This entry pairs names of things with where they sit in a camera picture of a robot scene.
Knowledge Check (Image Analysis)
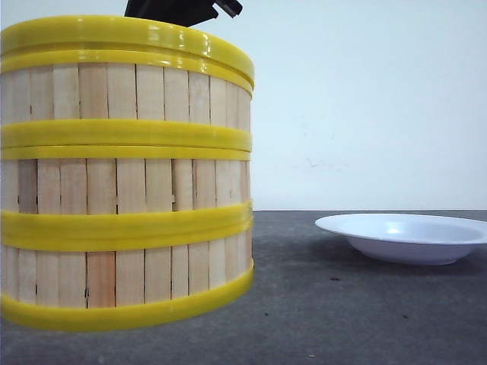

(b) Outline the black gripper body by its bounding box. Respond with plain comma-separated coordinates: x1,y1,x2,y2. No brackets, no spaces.
124,0,243,27

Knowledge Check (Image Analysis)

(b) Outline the yellow woven bamboo steamer lid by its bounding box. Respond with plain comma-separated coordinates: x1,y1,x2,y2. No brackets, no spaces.
1,15,254,93

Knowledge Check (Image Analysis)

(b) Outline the bamboo steamer basket with buns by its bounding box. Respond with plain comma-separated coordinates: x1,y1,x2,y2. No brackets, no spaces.
2,154,252,251

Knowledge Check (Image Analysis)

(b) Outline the white plate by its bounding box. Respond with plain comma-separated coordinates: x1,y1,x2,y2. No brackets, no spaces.
315,213,486,265

